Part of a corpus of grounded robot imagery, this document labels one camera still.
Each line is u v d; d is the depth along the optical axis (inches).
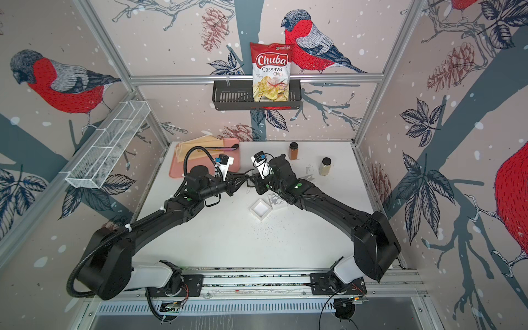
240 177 29.2
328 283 25.9
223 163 27.5
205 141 48.0
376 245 15.9
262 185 27.5
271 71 33.4
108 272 16.1
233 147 46.6
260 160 26.9
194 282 29.4
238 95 42.0
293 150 42.3
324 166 39.6
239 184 29.9
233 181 27.9
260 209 36.7
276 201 37.0
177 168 43.8
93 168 28.0
